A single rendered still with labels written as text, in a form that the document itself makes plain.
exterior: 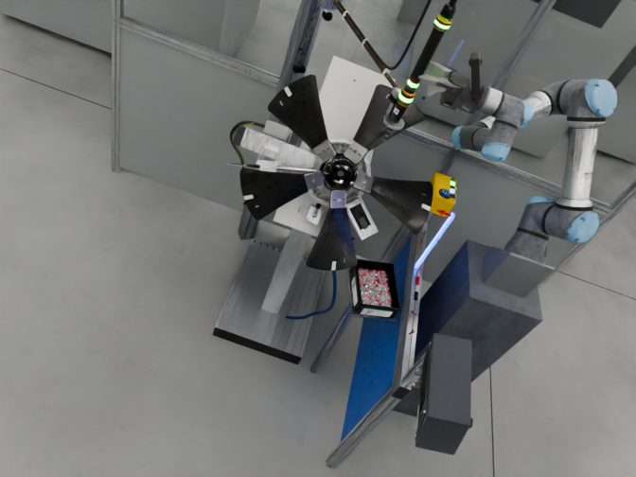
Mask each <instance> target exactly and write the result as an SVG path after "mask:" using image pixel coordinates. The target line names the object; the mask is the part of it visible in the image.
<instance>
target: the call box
mask: <svg viewBox="0 0 636 477"><path fill-rule="evenodd" d="M430 182H431V183H432V184H433V202H432V207H431V210H430V212H433V213H435V214H437V215H440V216H443V217H447V215H444V214H443V215H441V214H440V213H438V212H437V211H436V210H445V212H446V213H450V211H451V209H452V208H453V206H454V205H455V199H454V198H451V195H450V196H449V197H444V196H443V195H442V194H441V190H442V189H443V188H444V189H447V190H448V191H449V192H450V194H453V195H455V197H456V179H455V186H454V193H452V192H451V177H449V176H446V175H444V174H441V173H439V172H436V173H435V174H434V175H433V177H432V178H431V180H430Z"/></svg>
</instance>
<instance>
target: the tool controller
mask: <svg viewBox="0 0 636 477"><path fill-rule="evenodd" d="M415 376H420V380H414V387H415V388H419V396H418V406H417V417H416V428H415V446H416V447H417V448H421V449H425V450H429V451H438V452H442V453H446V454H450V455H454V454H455V453H456V451H457V450H458V448H459V446H460V444H461V442H462V440H463V438H464V437H465V435H466V433H467V431H468V428H471V427H472V423H473V419H472V417H470V409H471V340H467V339H462V338H457V337H452V336H447V335H442V334H437V333H434V334H433V336H432V338H431V341H430V342H429V346H428V349H427V353H426V355H425V358H424V362H423V364H422V367H421V368H420V369H419V368H416V369H415Z"/></svg>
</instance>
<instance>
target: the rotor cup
mask: <svg viewBox="0 0 636 477"><path fill-rule="evenodd" d="M319 169H320V170H321V172H322V176H323V177H324V178H323V180H324V184H325V185H324V187H325V188H326V189H328V190H329V191H330V190H345V191H347V190H349V189H350V188H351V187H353V185H354V184H355V182H356V180H357V177H358V167H357V165H356V164H355V163H354V162H353V161H352V160H351V159H349V158H347V157H345V156H344V154H343V153H338V154H336V155H335V156H333V157H331V158H330V160H329V159H328V160H327V161H325V162H324V163H322V164H321V166H320V168H319ZM339 170H341V171H342V172H343V173H344V175H343V176H338V171H339Z"/></svg>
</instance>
